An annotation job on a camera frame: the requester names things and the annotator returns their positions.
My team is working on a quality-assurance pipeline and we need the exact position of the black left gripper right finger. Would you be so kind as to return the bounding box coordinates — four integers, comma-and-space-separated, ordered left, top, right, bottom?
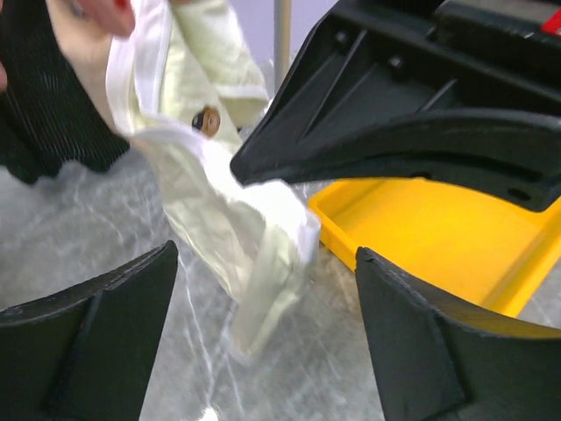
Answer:
355, 247, 560, 420

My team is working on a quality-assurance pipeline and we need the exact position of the silver white clothes rack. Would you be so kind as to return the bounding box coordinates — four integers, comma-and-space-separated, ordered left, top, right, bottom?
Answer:
273, 0, 292, 92

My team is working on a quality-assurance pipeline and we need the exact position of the yellow plastic tray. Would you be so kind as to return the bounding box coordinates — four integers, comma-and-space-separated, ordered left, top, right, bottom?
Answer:
309, 179, 560, 327

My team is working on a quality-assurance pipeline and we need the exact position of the beige hanging garment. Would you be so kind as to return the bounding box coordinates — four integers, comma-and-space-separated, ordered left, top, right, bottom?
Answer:
46, 0, 117, 133

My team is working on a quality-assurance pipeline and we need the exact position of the black hanging garment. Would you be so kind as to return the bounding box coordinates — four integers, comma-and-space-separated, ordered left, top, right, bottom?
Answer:
1, 1, 129, 185

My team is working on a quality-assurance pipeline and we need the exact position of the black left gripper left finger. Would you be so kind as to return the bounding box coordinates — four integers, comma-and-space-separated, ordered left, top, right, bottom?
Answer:
1, 241, 178, 420

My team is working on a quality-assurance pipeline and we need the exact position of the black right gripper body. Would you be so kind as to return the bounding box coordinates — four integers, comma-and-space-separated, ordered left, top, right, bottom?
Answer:
431, 1, 560, 50

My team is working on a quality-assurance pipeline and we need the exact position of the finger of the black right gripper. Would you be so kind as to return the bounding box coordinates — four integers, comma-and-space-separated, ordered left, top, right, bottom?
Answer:
231, 1, 560, 211

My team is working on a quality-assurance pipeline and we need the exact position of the pale green white underwear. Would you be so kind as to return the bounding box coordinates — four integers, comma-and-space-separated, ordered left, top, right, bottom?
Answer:
105, 1, 321, 358

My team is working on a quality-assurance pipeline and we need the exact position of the pink round clip hanger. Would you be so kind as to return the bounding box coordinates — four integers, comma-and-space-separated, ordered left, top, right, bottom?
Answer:
66, 0, 135, 38

